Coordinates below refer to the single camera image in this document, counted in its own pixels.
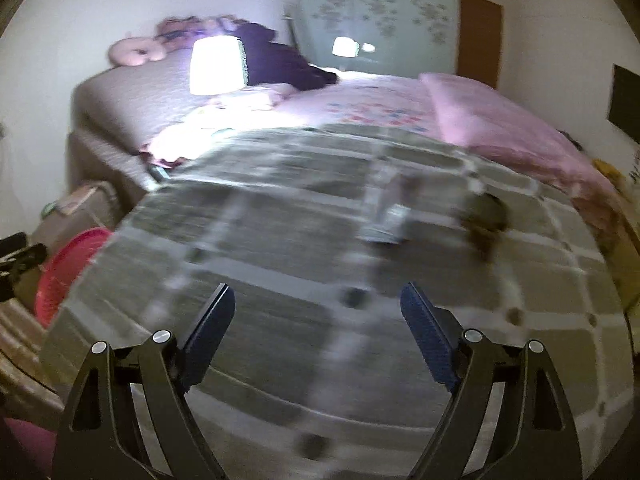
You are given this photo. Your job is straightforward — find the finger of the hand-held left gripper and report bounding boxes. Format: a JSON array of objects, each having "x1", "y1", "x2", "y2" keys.
[
  {"x1": 0, "y1": 243, "x2": 49, "y2": 276},
  {"x1": 0, "y1": 232, "x2": 28, "y2": 258}
]

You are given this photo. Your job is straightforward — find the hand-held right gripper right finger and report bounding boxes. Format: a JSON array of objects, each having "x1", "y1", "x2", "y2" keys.
[{"x1": 400, "y1": 281, "x2": 586, "y2": 480}]

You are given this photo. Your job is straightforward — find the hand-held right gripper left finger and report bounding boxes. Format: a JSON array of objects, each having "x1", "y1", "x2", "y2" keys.
[{"x1": 52, "y1": 282, "x2": 237, "y2": 480}]

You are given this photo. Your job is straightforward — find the pink plastic mesh basket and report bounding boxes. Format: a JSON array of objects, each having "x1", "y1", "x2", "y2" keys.
[{"x1": 35, "y1": 227, "x2": 113, "y2": 328}]

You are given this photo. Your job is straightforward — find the white printed plastic bag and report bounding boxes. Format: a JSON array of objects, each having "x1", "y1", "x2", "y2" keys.
[{"x1": 360, "y1": 167, "x2": 416, "y2": 246}]

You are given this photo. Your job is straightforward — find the black plastic bag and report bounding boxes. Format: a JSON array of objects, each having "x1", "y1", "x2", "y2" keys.
[{"x1": 457, "y1": 194, "x2": 511, "y2": 261}]

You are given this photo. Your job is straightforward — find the beige curtain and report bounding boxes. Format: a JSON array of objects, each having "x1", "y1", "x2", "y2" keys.
[{"x1": 0, "y1": 285, "x2": 66, "y2": 411}]

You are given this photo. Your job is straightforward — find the grey nightstand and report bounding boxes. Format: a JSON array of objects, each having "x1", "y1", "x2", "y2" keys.
[{"x1": 32, "y1": 182, "x2": 121, "y2": 246}]

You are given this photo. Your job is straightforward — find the pink book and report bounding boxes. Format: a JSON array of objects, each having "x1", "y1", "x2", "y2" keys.
[{"x1": 57, "y1": 185, "x2": 103, "y2": 211}]

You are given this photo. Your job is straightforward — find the grey upholstered bed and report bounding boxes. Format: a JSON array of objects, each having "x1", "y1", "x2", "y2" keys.
[{"x1": 65, "y1": 50, "x2": 631, "y2": 480}]

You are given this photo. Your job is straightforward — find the grey checked blanket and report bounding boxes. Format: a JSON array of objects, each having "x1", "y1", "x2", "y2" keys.
[{"x1": 42, "y1": 122, "x2": 628, "y2": 480}]

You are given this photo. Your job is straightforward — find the grey satin sheet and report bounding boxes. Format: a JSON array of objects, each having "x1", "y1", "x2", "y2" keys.
[{"x1": 147, "y1": 160, "x2": 174, "y2": 184}]

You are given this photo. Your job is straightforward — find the grey patterned headboard cushion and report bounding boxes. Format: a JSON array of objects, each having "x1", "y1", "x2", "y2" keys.
[{"x1": 70, "y1": 50, "x2": 241, "y2": 156}]

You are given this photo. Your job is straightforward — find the pink neck pillow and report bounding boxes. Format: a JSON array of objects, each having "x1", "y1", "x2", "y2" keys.
[{"x1": 109, "y1": 35, "x2": 168, "y2": 67}]

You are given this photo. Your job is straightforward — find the pink quilt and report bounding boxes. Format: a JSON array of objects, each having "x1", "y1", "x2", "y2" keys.
[{"x1": 419, "y1": 72, "x2": 616, "y2": 211}]

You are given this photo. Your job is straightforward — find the pink floral bed sheet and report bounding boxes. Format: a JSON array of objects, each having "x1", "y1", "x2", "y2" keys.
[{"x1": 140, "y1": 75, "x2": 451, "y2": 161}]

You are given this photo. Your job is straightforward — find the yellow cloth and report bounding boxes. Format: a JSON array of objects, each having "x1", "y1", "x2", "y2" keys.
[{"x1": 592, "y1": 159, "x2": 626, "y2": 181}]

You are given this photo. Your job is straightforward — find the white table lamp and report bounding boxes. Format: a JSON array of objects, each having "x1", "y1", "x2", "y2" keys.
[{"x1": 189, "y1": 35, "x2": 248, "y2": 97}]

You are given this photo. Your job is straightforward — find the brown plush toy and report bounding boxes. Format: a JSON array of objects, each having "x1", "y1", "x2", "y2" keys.
[{"x1": 155, "y1": 16, "x2": 211, "y2": 43}]

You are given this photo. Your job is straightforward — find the dark clothes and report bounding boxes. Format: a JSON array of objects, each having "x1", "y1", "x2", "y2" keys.
[{"x1": 235, "y1": 22, "x2": 341, "y2": 88}]

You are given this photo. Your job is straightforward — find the brown wooden door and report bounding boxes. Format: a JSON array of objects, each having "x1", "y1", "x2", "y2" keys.
[{"x1": 457, "y1": 0, "x2": 503, "y2": 91}]

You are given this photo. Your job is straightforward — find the multicoloured plush toy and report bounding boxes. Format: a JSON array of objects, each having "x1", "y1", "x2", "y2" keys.
[{"x1": 200, "y1": 16, "x2": 241, "y2": 36}]

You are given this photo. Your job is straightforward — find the floral sliding door wardrobe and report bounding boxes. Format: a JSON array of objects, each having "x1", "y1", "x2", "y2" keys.
[{"x1": 295, "y1": 0, "x2": 461, "y2": 78}]

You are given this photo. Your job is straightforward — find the black wall television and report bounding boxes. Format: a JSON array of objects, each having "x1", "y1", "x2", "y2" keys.
[{"x1": 607, "y1": 64, "x2": 640, "y2": 126}]

